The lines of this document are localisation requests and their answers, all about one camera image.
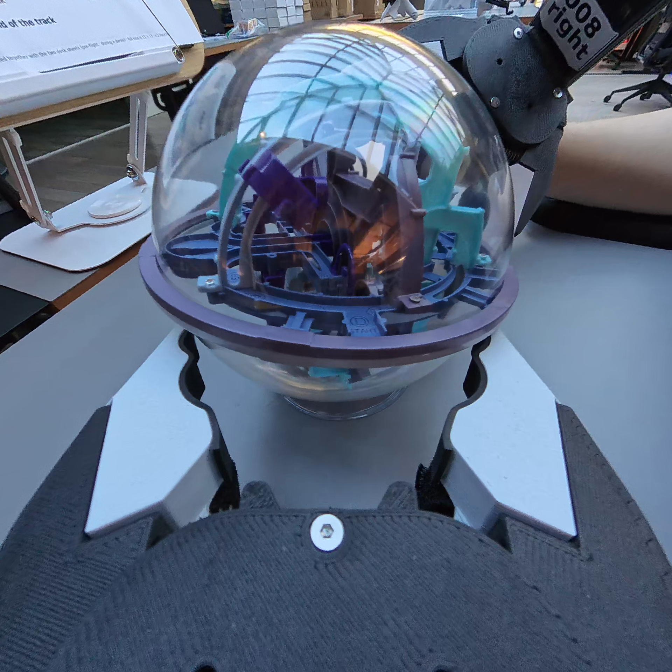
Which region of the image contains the clear plastic ball stand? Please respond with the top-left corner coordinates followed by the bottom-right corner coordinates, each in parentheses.
top-left (282, 390), bottom-right (409, 422)

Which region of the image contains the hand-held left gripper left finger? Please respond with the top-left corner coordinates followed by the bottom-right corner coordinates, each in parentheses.
top-left (83, 330), bottom-right (236, 539)

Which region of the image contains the black office chair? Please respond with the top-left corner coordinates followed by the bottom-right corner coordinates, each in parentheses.
top-left (603, 68), bottom-right (672, 112)

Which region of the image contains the white document stand with sheet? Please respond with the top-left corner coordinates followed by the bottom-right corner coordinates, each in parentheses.
top-left (0, 0), bottom-right (207, 274)

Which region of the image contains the stack of white boxes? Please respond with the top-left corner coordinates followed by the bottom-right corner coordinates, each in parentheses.
top-left (228, 0), bottom-right (312, 28)

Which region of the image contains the printed instruction sheet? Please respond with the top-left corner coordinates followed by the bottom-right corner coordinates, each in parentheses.
top-left (0, 0), bottom-right (205, 103)

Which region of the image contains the person's right forearm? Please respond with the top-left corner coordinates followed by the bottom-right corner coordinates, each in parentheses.
top-left (543, 109), bottom-right (672, 203)

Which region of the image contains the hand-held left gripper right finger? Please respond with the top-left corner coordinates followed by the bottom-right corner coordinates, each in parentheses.
top-left (416, 331), bottom-right (579, 543)

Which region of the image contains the clear plastic maze ball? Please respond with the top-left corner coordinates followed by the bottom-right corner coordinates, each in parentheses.
top-left (139, 21), bottom-right (519, 415)

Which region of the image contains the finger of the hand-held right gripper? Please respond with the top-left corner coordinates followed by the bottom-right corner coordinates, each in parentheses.
top-left (506, 125), bottom-right (566, 236)

